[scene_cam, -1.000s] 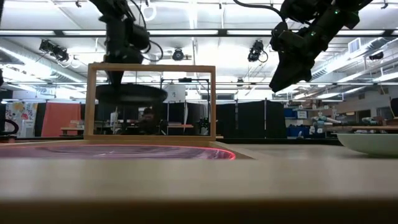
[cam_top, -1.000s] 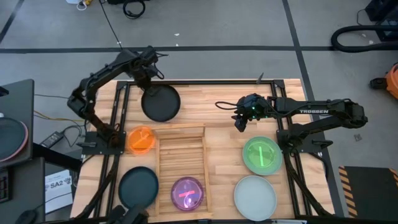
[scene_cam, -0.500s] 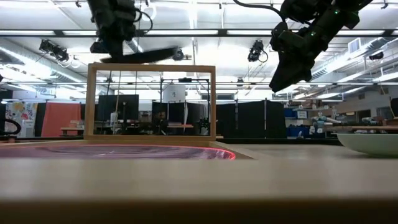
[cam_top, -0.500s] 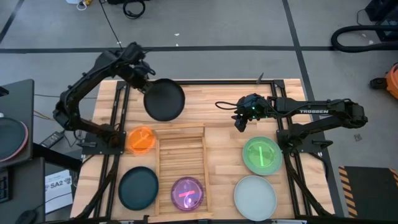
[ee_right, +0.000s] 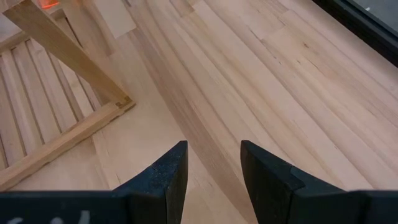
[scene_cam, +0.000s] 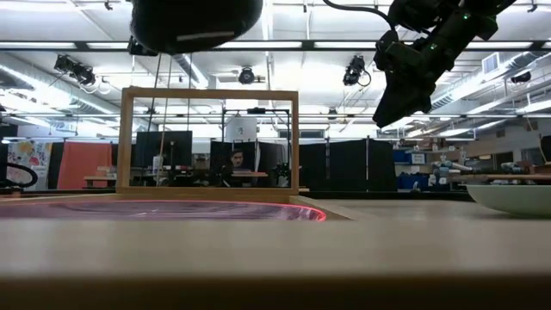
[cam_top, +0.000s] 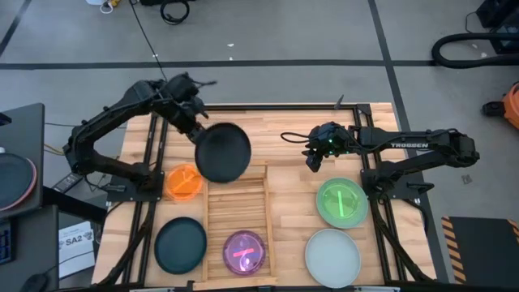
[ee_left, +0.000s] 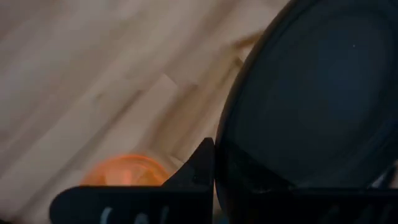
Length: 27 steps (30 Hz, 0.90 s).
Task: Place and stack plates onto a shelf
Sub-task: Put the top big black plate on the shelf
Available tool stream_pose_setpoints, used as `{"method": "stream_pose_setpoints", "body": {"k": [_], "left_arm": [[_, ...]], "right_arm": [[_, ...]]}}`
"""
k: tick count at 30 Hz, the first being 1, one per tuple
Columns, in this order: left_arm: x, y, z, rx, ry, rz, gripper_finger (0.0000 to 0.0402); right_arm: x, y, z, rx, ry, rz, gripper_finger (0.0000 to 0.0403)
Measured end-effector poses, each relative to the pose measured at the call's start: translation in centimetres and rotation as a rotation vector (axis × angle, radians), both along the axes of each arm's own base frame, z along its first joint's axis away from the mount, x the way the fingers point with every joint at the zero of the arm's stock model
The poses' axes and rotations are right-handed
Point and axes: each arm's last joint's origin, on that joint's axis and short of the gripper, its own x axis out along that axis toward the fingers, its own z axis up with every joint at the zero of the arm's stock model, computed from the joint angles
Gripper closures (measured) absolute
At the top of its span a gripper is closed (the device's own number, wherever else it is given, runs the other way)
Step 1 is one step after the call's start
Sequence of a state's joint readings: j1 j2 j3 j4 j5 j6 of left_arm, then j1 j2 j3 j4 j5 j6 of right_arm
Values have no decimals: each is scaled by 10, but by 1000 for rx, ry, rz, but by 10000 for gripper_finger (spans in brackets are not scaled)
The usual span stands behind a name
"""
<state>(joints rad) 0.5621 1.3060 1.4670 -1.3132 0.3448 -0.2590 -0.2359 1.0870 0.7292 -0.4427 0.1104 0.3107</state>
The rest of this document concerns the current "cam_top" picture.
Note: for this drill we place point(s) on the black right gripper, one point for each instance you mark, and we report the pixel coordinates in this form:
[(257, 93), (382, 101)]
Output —
[(330, 140)]

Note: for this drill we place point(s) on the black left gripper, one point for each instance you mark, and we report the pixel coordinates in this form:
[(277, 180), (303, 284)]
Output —
[(184, 113)]

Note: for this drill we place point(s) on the black large plate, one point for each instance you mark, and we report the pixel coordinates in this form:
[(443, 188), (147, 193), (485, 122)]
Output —
[(225, 154)]

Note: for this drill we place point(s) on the orange translucent small plate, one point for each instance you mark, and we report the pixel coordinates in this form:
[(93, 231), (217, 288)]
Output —
[(184, 182)]

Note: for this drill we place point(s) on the sage green large plate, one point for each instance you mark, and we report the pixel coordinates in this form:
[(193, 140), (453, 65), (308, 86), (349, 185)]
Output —
[(362, 215)]

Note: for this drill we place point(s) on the light grey large plate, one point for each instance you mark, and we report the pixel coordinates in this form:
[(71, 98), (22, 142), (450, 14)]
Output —
[(332, 258)]

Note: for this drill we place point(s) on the dark navy large plate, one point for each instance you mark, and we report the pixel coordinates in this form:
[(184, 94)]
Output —
[(180, 245)]

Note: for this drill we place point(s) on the pink translucent small plate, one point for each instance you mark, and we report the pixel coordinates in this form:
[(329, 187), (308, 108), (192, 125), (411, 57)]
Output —
[(239, 253)]

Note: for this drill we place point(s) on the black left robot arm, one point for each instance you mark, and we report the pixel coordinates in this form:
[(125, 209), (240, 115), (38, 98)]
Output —
[(105, 115)]

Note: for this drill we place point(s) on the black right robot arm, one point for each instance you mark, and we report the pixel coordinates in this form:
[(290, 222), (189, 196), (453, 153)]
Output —
[(409, 144)]

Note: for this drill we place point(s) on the wooden slatted plate shelf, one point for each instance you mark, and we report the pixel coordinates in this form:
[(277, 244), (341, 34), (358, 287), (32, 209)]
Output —
[(237, 207)]

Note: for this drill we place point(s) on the black power adapter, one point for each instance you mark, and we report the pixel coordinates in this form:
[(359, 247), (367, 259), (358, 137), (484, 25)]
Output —
[(68, 182)]

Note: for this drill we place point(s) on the black diagonal support bar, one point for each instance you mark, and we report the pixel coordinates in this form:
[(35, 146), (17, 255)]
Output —
[(73, 204)]

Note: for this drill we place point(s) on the small grey floor scrap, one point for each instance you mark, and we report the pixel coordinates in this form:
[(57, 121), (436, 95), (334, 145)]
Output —
[(466, 179)]

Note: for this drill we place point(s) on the white paper SA2 sign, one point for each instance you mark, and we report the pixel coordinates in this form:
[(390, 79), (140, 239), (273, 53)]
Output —
[(77, 251)]

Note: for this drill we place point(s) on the black side table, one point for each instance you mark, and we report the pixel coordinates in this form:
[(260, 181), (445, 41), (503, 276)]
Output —
[(24, 130)]

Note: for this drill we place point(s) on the dark plate with pink rim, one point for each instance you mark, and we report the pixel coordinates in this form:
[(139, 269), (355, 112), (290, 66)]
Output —
[(14, 180)]

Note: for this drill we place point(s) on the black hazard striped mat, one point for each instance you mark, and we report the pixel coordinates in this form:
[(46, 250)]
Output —
[(482, 243)]

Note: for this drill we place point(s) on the dark grey desk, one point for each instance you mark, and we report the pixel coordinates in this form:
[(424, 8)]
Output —
[(32, 247)]

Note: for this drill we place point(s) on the orange vacuum cleaner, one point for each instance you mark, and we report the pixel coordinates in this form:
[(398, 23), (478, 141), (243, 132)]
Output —
[(511, 105)]

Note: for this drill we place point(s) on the black computer mouse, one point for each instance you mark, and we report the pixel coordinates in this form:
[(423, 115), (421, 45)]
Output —
[(35, 283)]

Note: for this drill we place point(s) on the black keypad device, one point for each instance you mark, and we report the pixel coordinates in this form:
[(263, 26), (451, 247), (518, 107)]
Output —
[(6, 243)]

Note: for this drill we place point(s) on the black equipment box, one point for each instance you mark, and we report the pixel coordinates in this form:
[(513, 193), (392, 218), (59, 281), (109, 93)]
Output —
[(496, 12)]

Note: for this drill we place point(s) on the black frame clamp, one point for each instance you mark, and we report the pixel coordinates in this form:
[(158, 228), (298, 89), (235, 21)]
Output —
[(190, 286), (339, 102)]

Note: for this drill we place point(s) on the black metal table frame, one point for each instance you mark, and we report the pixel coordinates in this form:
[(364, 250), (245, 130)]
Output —
[(263, 107)]

